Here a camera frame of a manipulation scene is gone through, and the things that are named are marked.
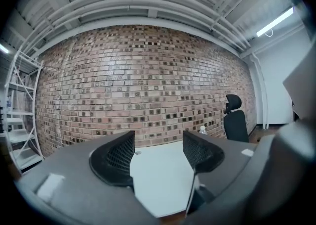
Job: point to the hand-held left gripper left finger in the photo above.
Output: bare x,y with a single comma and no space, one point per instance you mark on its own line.
81,169

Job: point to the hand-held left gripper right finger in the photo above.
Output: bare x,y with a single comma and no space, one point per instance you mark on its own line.
209,159

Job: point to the clear water bottle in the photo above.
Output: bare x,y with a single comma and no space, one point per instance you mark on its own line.
202,130

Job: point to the black mesh office chair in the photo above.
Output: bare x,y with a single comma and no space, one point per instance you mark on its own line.
235,125

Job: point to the white desk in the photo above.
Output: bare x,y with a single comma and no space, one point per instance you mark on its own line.
160,182

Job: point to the white metal shelving rack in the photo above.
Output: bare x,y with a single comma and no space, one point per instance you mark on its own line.
26,158

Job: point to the ceiling light strip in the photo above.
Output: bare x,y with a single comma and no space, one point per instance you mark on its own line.
4,48

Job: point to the long ceiling light tube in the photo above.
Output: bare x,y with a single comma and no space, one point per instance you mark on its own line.
275,22

